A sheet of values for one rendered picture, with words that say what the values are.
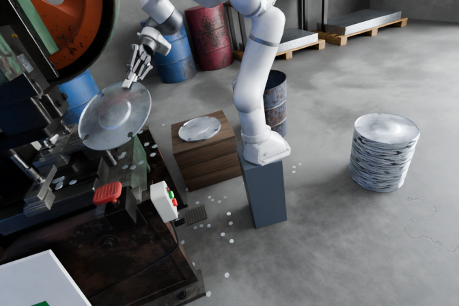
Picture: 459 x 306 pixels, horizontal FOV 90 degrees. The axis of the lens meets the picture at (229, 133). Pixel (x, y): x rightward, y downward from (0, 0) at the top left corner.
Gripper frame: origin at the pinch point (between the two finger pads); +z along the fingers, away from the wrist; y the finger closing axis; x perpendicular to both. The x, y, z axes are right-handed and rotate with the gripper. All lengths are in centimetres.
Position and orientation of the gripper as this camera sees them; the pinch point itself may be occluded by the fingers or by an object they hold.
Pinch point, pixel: (130, 81)
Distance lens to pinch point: 99.0
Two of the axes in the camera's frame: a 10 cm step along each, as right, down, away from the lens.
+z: -2.0, 8.8, -4.2
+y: -2.3, -4.6, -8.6
